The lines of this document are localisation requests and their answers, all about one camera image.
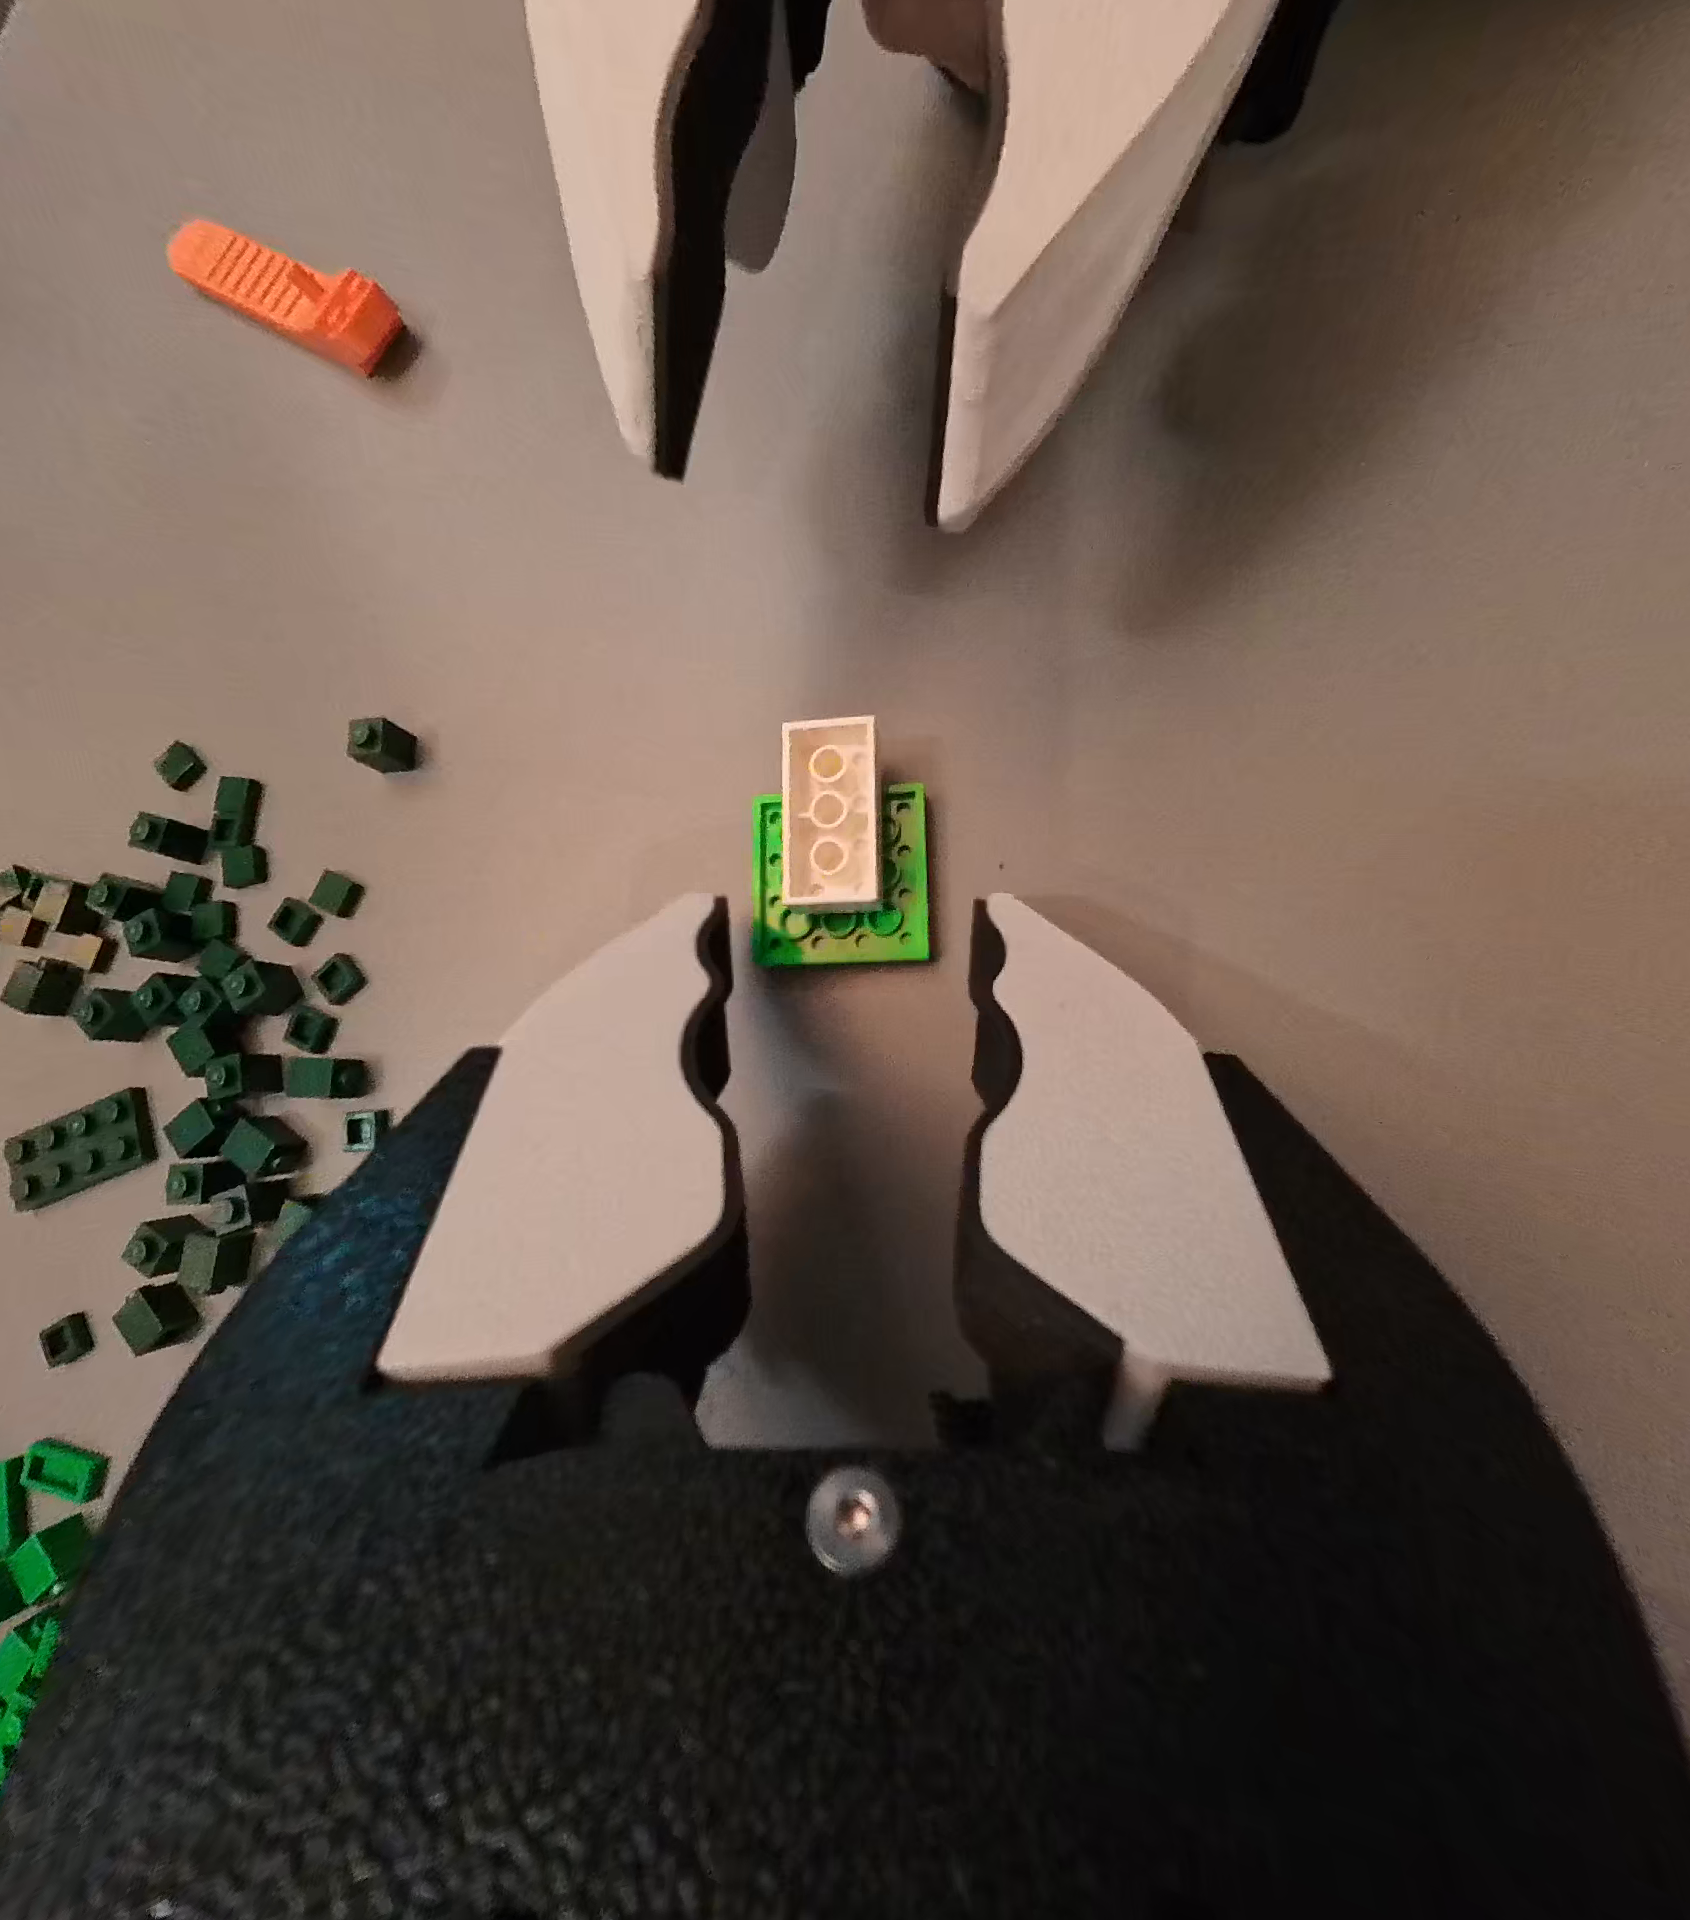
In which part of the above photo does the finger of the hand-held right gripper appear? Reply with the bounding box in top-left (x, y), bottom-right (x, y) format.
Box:
top-left (930, 0), bottom-right (1286, 535)
top-left (526, 0), bottom-right (801, 482)

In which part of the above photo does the bright green lego plate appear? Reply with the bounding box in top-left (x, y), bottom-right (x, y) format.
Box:
top-left (750, 781), bottom-right (934, 972)

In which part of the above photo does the white lego brick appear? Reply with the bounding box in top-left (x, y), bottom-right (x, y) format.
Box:
top-left (779, 715), bottom-right (888, 913)

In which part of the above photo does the orange brick separator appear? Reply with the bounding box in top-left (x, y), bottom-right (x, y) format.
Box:
top-left (164, 219), bottom-right (406, 379)

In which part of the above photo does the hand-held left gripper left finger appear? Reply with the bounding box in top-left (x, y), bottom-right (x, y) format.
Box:
top-left (376, 894), bottom-right (753, 1429)

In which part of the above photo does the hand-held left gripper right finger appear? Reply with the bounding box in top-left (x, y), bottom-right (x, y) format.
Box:
top-left (965, 894), bottom-right (1335, 1453)

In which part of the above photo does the pile of dark green bricks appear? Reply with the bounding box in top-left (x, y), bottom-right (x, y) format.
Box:
top-left (0, 717), bottom-right (421, 1370)

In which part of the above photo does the dark green long brick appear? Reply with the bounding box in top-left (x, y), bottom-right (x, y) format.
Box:
top-left (1, 1086), bottom-right (162, 1216)

